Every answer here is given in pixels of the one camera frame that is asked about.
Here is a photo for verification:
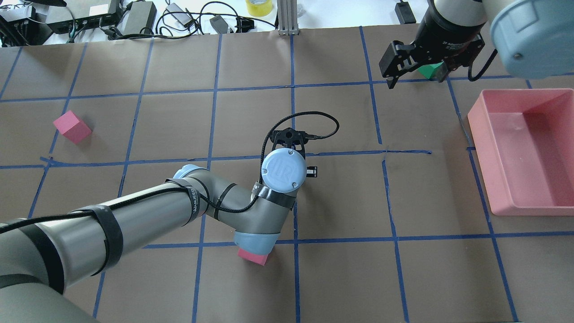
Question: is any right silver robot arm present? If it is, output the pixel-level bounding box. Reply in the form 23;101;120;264
378;0;574;89

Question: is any yellow tape roll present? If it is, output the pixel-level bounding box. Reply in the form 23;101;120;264
245;0;273;17

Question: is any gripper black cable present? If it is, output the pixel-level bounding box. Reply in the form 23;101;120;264
0;111;339;234
467;47;499;82

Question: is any pink cube far side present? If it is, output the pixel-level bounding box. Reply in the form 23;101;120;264
53;111;92;144

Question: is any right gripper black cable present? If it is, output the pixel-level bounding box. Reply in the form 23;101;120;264
467;47;499;82

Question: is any aluminium frame post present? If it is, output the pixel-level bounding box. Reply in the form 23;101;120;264
277;0;300;35

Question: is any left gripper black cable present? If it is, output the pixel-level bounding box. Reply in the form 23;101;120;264
0;111;339;234

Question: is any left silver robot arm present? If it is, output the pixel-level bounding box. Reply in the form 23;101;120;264
0;127;317;323

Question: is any pink cube near centre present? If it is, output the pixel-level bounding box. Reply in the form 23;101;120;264
238;248;269;266

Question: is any pink cube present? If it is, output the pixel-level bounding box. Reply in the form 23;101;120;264
53;111;92;144
238;248;269;266

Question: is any black power adapter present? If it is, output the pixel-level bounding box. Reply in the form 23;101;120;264
394;0;417;25

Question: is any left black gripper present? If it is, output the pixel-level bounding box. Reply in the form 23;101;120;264
270;127;318;178

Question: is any pink plastic bin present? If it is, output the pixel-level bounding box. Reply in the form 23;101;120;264
468;88;574;216

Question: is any green cube near bin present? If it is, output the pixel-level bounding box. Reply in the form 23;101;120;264
417;62;443;79

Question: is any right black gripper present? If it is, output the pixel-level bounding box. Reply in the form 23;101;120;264
379;9;486;89

